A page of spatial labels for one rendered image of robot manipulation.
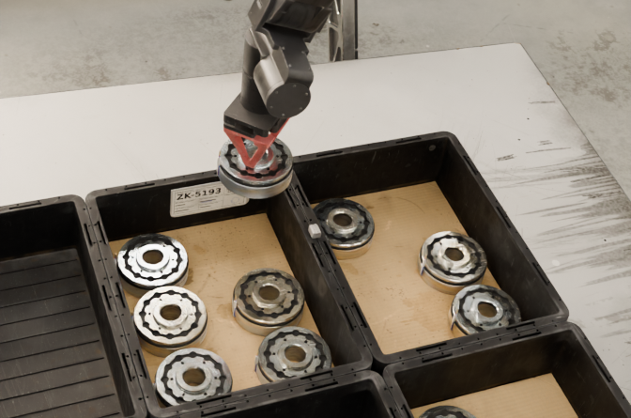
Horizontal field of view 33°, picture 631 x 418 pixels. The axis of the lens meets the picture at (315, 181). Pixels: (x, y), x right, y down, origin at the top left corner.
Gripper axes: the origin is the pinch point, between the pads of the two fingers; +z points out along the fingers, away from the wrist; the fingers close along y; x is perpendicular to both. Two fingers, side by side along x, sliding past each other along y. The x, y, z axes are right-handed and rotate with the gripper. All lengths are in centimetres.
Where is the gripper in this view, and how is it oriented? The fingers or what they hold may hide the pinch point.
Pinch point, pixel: (257, 151)
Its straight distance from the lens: 148.3
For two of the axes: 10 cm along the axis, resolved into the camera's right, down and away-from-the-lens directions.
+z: -1.0, 7.1, 6.9
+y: 4.1, -6.1, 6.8
